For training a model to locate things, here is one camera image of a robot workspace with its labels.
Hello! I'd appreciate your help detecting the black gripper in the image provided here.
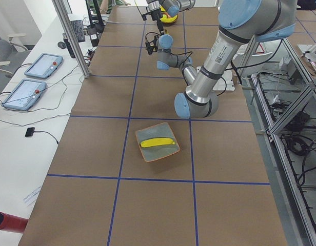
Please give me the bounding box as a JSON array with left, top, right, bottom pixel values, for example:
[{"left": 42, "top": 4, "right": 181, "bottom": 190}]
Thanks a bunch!
[
  {"left": 147, "top": 0, "right": 163, "bottom": 30},
  {"left": 145, "top": 29, "right": 165, "bottom": 54}
]

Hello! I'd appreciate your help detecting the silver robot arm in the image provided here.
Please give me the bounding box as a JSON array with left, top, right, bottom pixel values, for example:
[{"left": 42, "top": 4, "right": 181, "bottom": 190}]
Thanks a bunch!
[
  {"left": 142, "top": 0, "right": 195, "bottom": 35},
  {"left": 146, "top": 0, "right": 297, "bottom": 119}
]

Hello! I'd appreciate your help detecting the brown wicker basket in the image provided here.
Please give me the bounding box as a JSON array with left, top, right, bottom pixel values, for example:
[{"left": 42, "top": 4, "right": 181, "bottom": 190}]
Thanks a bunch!
[{"left": 159, "top": 12, "right": 179, "bottom": 26}]

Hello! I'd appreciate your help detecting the grey orange square plate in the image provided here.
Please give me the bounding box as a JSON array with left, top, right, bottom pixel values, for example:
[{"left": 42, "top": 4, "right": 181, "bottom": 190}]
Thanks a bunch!
[{"left": 135, "top": 122, "right": 180, "bottom": 162}]

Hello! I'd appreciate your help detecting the person in green shirt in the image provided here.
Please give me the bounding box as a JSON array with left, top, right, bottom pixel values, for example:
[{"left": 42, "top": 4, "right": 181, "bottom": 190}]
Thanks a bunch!
[{"left": 100, "top": 0, "right": 130, "bottom": 14}]

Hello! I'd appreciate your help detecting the black keyboard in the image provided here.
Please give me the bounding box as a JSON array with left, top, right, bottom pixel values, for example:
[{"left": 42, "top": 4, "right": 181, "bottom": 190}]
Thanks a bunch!
[{"left": 70, "top": 20, "right": 85, "bottom": 43}]

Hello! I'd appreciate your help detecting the black water bottle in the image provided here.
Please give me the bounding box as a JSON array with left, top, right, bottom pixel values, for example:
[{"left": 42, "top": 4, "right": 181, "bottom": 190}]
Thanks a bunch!
[{"left": 63, "top": 32, "right": 75, "bottom": 58}]

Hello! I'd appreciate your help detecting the black computer mouse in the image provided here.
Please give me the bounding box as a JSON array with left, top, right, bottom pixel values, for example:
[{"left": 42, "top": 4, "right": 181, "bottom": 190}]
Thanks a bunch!
[{"left": 57, "top": 42, "right": 66, "bottom": 49}]

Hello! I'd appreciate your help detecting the blue teach pendant far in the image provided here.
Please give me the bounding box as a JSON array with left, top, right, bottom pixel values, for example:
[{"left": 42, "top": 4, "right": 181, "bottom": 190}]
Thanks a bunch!
[{"left": 24, "top": 53, "right": 64, "bottom": 79}]

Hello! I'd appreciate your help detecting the blue teach pendant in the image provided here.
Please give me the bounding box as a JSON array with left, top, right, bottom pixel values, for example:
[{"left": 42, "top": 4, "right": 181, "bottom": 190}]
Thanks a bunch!
[
  {"left": 24, "top": 53, "right": 64, "bottom": 79},
  {"left": 2, "top": 78, "right": 47, "bottom": 111}
]

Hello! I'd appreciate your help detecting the blue teach pendant near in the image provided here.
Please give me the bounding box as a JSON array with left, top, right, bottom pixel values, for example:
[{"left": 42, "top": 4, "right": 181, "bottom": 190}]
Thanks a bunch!
[{"left": 2, "top": 78, "right": 47, "bottom": 111}]

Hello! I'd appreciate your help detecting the small black puck device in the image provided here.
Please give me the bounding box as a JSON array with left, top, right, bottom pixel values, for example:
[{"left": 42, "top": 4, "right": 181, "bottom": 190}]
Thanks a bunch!
[{"left": 25, "top": 127, "right": 35, "bottom": 137}]

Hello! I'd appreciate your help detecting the red cylinder tube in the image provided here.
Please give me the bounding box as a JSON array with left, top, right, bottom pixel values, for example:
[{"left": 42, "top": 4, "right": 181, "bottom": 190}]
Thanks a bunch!
[{"left": 0, "top": 212, "right": 28, "bottom": 234}]

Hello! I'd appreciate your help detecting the aluminium frame post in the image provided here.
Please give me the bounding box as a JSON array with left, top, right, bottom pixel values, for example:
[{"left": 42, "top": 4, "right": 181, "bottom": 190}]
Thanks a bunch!
[{"left": 52, "top": 0, "right": 90, "bottom": 79}]

